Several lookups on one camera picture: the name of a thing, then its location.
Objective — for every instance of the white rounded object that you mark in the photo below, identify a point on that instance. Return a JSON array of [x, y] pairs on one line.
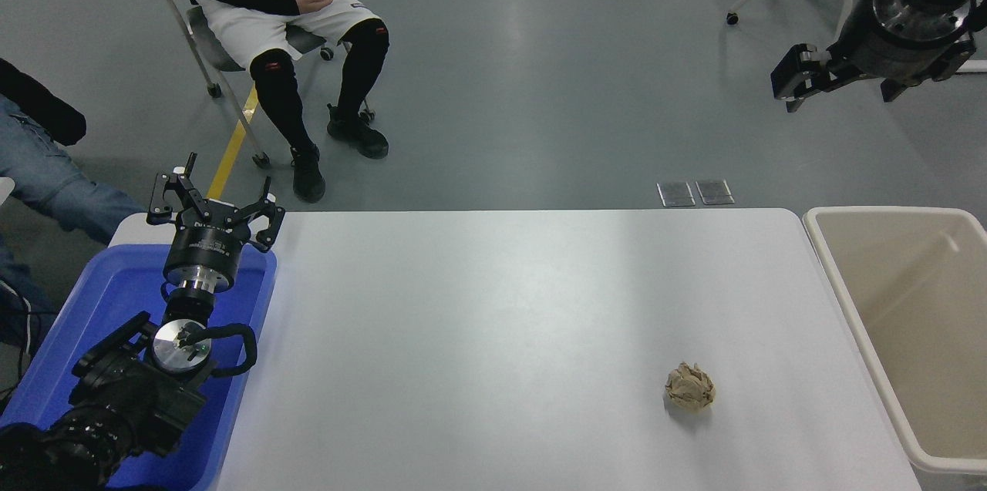
[[6, 190]]

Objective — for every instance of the person seated on chair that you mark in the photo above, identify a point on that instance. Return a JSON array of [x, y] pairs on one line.
[[254, 28]]

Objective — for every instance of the person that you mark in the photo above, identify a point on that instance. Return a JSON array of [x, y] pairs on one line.
[[46, 183]]

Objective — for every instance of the blue plastic tray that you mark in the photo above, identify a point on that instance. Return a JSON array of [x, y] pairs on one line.
[[116, 283]]

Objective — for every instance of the metal floor plate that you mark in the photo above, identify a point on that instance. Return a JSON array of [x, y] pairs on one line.
[[676, 194], [715, 192]]

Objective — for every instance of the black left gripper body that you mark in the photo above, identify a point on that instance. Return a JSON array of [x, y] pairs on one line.
[[204, 248]]

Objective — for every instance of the crumpled tan paper ball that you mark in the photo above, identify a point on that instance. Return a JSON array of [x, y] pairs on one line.
[[690, 388]]

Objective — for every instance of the white frame chair grey seat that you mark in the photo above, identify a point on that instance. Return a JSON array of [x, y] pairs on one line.
[[207, 44]]

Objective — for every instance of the white floor bar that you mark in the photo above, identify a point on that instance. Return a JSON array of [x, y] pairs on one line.
[[979, 66]]

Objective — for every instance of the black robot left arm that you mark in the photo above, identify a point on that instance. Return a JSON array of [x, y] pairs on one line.
[[131, 398]]

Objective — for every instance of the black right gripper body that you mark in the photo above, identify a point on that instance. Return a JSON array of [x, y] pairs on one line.
[[887, 55]]

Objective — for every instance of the large pale bin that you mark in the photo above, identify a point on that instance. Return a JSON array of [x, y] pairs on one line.
[[910, 306]]

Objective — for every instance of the seated person's right hand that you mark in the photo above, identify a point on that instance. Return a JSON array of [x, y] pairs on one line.
[[316, 2]]

